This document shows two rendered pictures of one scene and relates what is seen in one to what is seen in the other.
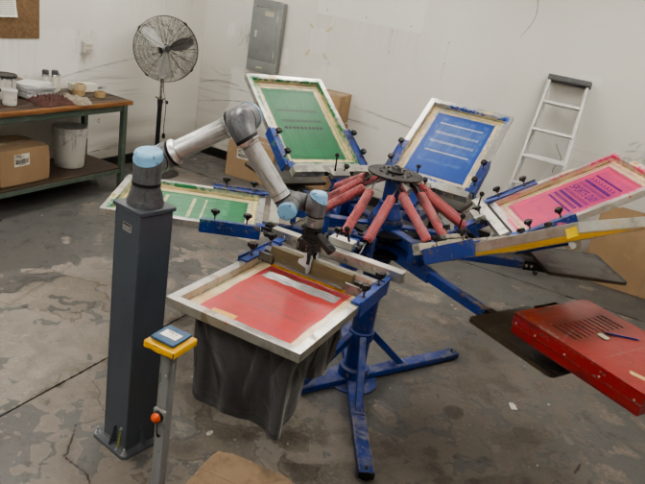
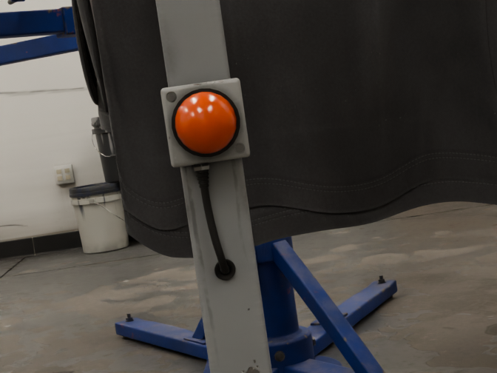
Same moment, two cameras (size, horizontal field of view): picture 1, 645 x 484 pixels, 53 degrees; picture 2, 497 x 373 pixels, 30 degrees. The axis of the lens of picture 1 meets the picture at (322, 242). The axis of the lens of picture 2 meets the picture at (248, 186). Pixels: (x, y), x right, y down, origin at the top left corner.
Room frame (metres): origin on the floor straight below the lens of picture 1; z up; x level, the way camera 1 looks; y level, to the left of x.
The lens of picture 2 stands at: (1.36, 0.71, 0.65)
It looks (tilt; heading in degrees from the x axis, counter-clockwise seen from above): 4 degrees down; 333
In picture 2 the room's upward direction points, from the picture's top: 8 degrees counter-clockwise
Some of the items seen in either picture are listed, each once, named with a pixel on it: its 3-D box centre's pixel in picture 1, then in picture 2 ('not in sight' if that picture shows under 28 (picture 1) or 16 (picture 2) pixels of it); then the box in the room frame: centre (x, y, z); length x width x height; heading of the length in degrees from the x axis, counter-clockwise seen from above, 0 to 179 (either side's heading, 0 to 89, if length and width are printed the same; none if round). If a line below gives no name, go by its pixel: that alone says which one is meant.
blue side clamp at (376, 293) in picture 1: (370, 296); not in sight; (2.49, -0.24, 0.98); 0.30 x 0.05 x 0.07; 156
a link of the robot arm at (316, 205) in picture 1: (317, 204); not in sight; (2.58, 0.05, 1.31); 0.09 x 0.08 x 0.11; 85
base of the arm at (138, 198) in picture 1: (145, 192); not in sight; (2.51, 0.75, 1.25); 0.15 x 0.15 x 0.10
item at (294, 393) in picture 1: (313, 366); not in sight; (2.25, -0.05, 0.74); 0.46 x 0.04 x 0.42; 156
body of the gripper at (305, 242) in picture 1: (310, 238); not in sight; (2.58, 0.05, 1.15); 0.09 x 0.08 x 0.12; 66
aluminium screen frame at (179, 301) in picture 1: (285, 293); not in sight; (2.38, 0.11, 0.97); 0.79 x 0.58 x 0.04; 156
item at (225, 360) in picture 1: (237, 372); (312, 15); (2.11, 0.23, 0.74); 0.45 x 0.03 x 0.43; 66
